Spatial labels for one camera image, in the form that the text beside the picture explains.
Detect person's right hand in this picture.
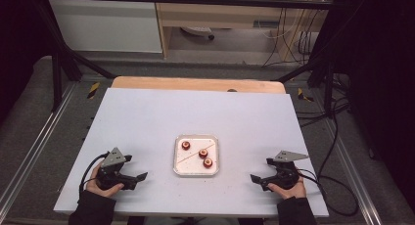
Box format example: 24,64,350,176
267,178,307,201

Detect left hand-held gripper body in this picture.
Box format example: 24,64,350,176
96,147,137,191

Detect black metal frame bar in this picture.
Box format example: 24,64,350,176
32,0,338,11

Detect yellow black tape marker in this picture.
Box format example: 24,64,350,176
86,81,101,100
297,87,315,103

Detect thin wooden skewer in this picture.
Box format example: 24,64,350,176
176,143,216,163

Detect black curtain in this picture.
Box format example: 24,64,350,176
336,0,415,216
0,0,55,123

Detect white square tray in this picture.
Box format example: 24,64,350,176
172,134,220,177

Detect white chair base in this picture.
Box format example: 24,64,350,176
180,25,216,41

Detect wooden desk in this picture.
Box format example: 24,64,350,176
153,0,337,61

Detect hanging black cables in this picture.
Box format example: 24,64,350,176
261,6,325,68

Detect hand-held gripper cable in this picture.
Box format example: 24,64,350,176
77,152,111,204
297,167,360,218

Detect person's left hand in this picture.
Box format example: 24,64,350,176
86,162,125,199

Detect right hand-held gripper cable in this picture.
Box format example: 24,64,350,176
297,167,360,218

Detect left hand-held gripper cable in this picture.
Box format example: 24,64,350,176
77,152,111,204

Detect black floor cables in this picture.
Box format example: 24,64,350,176
296,72,351,128

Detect black metal stand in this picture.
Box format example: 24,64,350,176
276,50,338,119
33,0,116,113

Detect aluminium floor rail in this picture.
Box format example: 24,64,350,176
321,117,384,225
0,82,78,213

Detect white cabinet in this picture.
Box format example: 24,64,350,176
48,0,163,54

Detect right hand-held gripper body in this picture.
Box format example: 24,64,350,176
260,150,309,191

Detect wooden table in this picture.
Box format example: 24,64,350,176
111,75,287,95

